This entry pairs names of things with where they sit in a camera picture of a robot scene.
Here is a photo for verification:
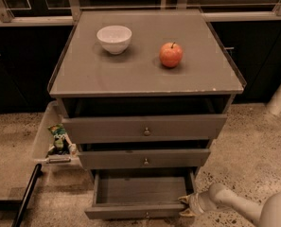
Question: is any black pole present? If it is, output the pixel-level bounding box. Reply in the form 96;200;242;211
11;164;43;227

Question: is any grey drawer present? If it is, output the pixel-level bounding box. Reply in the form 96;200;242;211
61;114;227;144
85;167;196;219
79;148;210;169

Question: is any green snack bag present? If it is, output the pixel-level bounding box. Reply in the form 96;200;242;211
47;124;69;155

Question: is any red apple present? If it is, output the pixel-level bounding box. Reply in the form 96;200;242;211
159;43;184;68

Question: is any clear plastic bin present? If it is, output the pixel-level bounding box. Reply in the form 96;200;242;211
32;101;80;166

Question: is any grey middle drawer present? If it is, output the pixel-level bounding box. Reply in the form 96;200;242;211
79;148;210;169

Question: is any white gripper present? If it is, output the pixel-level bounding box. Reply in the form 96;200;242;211
179;192;215;218

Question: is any grey bottom drawer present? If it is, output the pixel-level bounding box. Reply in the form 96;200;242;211
85;167;196;219

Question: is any metal railing frame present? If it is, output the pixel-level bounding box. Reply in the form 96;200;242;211
0;0;281;28

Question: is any grey top drawer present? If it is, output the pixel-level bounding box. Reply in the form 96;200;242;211
61;114;227;144

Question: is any grey drawer cabinet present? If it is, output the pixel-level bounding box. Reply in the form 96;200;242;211
46;9;247;178

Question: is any white ceramic bowl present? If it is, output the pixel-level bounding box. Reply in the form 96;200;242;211
97;26;132;55

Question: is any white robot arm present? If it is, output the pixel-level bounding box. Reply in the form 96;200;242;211
179;183;281;227

